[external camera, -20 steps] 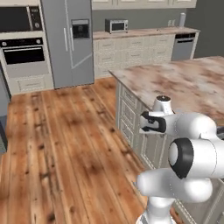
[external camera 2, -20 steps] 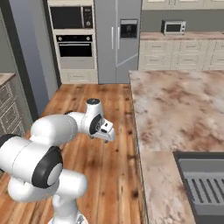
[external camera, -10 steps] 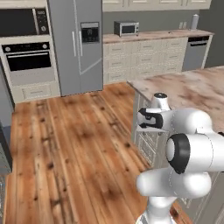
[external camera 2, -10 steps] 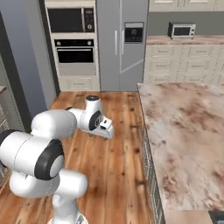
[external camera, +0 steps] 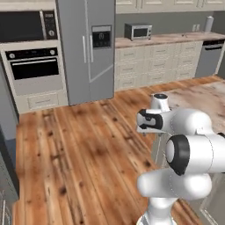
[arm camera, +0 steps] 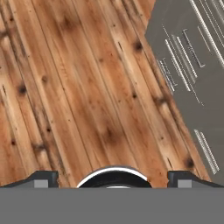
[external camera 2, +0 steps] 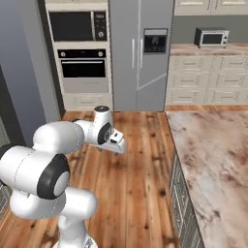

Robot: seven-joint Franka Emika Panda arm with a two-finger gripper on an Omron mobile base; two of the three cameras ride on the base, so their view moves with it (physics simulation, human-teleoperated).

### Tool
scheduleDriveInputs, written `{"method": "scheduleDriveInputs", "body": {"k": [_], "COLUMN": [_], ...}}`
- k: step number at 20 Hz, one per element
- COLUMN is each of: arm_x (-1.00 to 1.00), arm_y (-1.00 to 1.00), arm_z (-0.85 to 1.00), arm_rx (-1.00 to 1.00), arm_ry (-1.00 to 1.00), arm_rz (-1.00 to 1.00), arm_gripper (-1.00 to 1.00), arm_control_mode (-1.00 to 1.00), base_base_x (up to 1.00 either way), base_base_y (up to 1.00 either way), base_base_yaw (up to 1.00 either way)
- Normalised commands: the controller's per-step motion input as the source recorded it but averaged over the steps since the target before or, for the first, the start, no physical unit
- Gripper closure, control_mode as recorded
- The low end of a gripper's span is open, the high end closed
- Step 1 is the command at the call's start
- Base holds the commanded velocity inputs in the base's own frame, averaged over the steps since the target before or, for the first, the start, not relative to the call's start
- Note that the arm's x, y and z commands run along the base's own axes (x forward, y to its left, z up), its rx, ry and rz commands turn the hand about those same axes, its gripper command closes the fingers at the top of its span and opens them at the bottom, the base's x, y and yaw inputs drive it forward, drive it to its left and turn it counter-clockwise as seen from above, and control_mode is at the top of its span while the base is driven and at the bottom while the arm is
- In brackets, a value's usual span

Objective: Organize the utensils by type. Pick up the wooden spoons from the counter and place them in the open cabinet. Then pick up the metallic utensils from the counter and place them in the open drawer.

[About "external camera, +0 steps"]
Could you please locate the cream wall cupboard run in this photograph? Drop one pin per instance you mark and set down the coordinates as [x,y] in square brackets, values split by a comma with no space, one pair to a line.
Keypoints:
[164,5]

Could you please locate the grey dishwasher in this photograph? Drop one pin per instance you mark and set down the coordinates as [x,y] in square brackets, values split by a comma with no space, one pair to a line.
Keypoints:
[208,58]

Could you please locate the black built-in microwave oven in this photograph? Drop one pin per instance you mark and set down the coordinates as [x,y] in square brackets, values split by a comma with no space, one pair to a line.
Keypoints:
[20,26]

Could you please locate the silver toaster oven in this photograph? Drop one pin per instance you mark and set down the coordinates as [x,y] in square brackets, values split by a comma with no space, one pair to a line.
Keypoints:
[138,31]

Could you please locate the white paper towel roll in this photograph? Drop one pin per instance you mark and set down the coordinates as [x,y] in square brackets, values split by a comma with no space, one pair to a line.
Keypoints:
[209,24]

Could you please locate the cream oven housing cabinet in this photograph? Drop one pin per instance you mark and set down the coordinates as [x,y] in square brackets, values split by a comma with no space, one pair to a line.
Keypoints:
[41,101]

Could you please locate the white wall socket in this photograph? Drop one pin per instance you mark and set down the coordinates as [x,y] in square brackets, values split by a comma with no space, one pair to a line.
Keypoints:
[195,27]

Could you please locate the grey double-door fridge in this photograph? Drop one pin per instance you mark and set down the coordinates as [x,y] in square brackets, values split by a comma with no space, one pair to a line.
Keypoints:
[88,58]

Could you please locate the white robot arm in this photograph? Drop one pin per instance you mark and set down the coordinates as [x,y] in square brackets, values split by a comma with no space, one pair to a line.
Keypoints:
[193,152]

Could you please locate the grey cabinet run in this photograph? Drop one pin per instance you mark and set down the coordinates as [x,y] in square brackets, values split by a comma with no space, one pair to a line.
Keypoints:
[6,117]

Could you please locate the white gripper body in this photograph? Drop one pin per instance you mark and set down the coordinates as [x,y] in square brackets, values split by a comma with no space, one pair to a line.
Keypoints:
[146,131]

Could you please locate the cream base cupboard run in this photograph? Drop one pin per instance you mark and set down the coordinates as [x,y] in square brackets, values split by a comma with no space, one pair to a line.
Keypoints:
[155,66]

